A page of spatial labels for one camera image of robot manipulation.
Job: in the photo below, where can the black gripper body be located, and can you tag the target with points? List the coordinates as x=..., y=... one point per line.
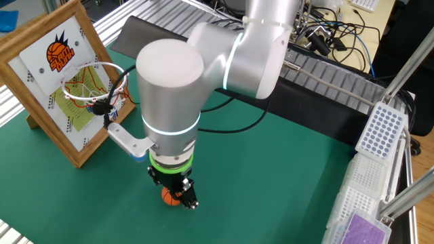
x=171, y=179

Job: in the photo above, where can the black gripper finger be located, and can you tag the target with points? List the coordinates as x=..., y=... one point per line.
x=189, y=196
x=154, y=176

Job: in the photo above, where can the orange mini basketball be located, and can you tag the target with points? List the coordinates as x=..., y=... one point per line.
x=167, y=198

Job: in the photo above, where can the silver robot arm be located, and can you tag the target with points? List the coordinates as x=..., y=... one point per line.
x=169, y=101

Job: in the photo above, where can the blue plastic cap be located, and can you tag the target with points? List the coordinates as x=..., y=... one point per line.
x=139, y=158

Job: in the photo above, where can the green table mat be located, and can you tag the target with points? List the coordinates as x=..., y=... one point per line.
x=254, y=186

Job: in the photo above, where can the black table mat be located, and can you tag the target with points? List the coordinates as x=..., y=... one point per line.
x=305, y=112

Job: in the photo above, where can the white mini hoop with backboard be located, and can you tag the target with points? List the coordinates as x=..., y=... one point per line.
x=35, y=56

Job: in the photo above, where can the white pipette tip box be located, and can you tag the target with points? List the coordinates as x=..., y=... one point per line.
x=359, y=203
x=368, y=173

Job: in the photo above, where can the purple pipette tip box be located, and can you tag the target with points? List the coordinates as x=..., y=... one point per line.
x=363, y=232

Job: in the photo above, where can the tip box with blue holes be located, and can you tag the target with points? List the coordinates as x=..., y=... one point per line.
x=381, y=130

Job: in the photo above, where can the white keyboard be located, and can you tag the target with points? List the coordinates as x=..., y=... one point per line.
x=366, y=4

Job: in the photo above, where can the black office chair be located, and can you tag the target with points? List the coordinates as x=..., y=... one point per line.
x=407, y=51

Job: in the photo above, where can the wooden picture frame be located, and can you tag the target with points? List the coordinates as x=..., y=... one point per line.
x=57, y=135

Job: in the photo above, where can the aluminium frame post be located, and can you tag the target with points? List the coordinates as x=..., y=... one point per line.
x=410, y=64
x=407, y=196

